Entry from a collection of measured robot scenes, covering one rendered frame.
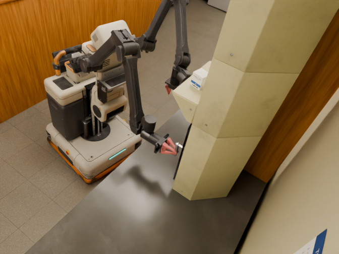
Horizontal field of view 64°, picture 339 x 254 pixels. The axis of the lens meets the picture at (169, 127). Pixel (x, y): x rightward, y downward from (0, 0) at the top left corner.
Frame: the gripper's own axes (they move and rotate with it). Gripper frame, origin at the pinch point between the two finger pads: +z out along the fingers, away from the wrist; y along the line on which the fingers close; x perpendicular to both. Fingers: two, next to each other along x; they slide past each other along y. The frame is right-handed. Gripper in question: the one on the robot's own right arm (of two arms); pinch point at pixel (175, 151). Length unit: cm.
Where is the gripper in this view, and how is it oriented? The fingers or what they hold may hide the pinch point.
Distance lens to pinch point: 129.8
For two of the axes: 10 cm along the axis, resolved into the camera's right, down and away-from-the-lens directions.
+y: 5.5, -5.3, 6.5
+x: -1.5, 7.0, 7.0
